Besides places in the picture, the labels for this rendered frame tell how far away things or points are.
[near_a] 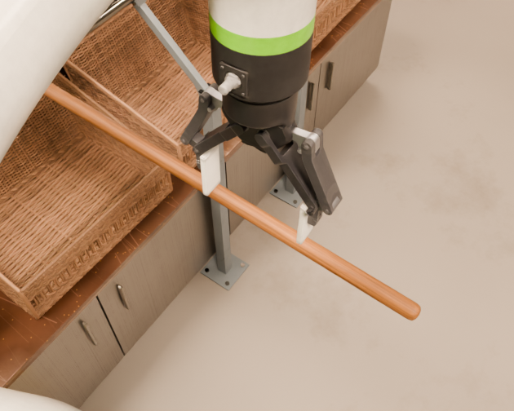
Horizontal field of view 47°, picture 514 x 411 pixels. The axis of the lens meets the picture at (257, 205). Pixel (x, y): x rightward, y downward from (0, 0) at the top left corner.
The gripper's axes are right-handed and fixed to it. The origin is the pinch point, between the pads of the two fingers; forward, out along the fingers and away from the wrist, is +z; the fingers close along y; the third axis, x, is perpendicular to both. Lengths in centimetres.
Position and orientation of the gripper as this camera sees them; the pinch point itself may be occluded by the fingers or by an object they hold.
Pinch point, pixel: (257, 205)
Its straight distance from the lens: 72.8
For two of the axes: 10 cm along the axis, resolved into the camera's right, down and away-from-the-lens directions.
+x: 5.4, -6.6, 5.3
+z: -0.2, 6.2, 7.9
